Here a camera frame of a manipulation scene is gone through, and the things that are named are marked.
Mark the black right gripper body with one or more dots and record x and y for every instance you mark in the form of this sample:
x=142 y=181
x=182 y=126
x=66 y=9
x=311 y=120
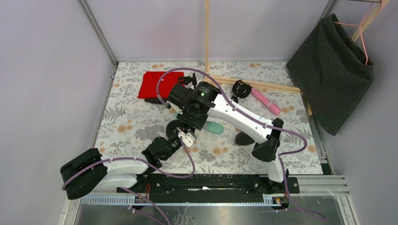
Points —
x=189 y=80

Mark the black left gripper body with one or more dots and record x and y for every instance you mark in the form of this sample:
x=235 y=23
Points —
x=173 y=128

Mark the mint green microphone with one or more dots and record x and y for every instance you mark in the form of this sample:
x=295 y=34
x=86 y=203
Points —
x=209 y=126

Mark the round-base mic stand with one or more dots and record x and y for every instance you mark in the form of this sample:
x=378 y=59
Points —
x=171 y=126
x=241 y=89

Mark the pink microphone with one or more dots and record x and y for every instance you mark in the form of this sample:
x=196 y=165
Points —
x=272 y=107

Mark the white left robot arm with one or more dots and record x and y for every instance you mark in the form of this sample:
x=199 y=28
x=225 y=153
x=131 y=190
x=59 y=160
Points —
x=93 y=171

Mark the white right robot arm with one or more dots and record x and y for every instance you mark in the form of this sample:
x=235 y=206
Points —
x=264 y=132

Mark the black tripod mic stand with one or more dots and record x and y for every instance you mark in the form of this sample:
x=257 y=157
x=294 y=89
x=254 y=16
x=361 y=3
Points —
x=187 y=80

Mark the floral table mat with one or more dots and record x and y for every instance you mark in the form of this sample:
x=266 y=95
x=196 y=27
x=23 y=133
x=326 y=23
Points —
x=130 y=124

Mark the black microphone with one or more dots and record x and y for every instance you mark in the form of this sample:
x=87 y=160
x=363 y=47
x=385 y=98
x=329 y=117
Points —
x=155 y=100

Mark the red folded cloth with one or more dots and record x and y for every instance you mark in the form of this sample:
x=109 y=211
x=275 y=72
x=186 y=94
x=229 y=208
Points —
x=150 y=79

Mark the dark dotted hanging garment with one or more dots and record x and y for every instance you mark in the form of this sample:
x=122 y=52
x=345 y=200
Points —
x=332 y=72

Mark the pink clothes hanger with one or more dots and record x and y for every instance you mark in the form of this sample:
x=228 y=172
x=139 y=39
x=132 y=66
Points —
x=375 y=7

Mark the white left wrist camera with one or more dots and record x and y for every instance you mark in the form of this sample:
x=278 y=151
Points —
x=188 y=138

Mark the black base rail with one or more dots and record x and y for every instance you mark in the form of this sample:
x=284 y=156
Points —
x=213 y=188

